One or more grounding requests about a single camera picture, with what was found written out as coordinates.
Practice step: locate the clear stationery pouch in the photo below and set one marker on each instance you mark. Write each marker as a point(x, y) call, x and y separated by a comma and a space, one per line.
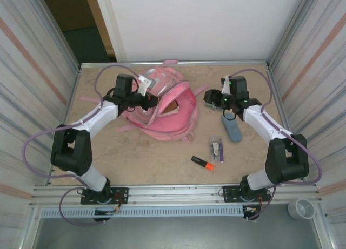
point(216, 149)

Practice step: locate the blue-grey oval case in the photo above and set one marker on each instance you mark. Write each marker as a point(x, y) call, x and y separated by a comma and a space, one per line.
point(232, 130)

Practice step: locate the black orange highlighter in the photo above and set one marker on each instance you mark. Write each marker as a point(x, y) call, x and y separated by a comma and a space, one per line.
point(201, 162)

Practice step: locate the grey tape roll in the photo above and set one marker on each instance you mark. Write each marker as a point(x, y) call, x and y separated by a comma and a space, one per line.
point(301, 208)

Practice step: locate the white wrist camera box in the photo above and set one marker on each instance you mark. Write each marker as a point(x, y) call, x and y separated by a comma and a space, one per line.
point(144, 83)
point(225, 85)

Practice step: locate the aluminium table edge frame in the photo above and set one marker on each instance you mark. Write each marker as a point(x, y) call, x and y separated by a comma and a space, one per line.
point(216, 62)

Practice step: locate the green wallet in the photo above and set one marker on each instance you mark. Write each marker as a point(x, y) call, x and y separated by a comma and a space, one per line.
point(213, 106)

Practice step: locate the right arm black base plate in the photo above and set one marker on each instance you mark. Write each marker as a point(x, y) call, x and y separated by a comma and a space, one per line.
point(231, 193)

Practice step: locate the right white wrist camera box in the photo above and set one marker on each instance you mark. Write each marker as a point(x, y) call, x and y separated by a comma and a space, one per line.
point(225, 85)

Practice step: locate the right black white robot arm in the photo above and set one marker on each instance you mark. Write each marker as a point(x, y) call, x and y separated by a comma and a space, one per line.
point(286, 162)

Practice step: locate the pink backpack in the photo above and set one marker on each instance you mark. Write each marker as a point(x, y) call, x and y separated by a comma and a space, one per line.
point(173, 124)

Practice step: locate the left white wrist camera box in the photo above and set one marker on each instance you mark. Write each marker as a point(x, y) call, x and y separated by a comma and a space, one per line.
point(144, 83)

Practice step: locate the aluminium mounting rail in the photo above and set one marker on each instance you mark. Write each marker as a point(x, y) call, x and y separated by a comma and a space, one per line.
point(175, 191)

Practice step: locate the brown door frame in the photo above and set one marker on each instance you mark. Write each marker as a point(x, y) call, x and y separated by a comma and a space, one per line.
point(101, 25)

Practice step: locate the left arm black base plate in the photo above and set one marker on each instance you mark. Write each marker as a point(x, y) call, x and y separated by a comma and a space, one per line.
point(120, 195)

